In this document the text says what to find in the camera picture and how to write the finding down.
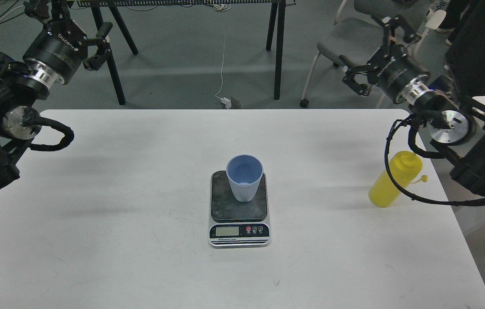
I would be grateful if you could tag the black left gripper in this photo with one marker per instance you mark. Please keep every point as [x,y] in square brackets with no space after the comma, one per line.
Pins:
[52,46]

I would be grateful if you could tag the grey office chair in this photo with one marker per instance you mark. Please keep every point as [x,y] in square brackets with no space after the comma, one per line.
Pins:
[352,42]

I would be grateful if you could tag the blue plastic cup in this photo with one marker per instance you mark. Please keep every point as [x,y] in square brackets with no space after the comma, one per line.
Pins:
[244,174]

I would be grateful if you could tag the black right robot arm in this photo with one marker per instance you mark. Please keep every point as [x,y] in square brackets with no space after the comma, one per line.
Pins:
[438,128]

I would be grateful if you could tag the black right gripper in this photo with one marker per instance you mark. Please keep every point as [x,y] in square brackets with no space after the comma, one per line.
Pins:
[397,71]

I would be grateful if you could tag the black-legged background table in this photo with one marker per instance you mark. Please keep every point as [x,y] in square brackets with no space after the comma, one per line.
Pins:
[275,32]

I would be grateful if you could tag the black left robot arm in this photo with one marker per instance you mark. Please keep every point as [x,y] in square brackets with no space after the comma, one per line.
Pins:
[21,126]

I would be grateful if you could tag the yellow squeeze bottle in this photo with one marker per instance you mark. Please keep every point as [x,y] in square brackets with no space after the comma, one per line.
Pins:
[405,168]

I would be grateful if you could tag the digital kitchen scale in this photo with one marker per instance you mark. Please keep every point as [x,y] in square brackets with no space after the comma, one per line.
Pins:
[235,224]

